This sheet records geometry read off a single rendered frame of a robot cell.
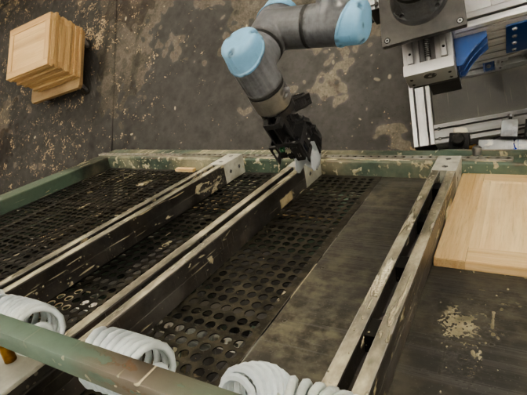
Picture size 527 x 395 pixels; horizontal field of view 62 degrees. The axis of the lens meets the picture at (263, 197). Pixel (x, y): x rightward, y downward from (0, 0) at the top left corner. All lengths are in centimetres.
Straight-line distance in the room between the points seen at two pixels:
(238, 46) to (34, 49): 316
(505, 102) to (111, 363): 194
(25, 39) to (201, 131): 168
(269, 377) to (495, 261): 63
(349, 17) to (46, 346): 63
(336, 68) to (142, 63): 156
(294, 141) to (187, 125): 219
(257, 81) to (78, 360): 55
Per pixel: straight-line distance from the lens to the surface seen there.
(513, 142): 152
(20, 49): 400
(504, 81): 215
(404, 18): 135
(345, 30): 78
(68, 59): 376
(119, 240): 116
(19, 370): 70
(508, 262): 92
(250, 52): 76
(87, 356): 39
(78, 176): 197
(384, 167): 139
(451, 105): 214
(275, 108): 82
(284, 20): 83
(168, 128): 313
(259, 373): 36
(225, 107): 287
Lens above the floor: 222
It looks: 60 degrees down
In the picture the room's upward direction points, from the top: 74 degrees counter-clockwise
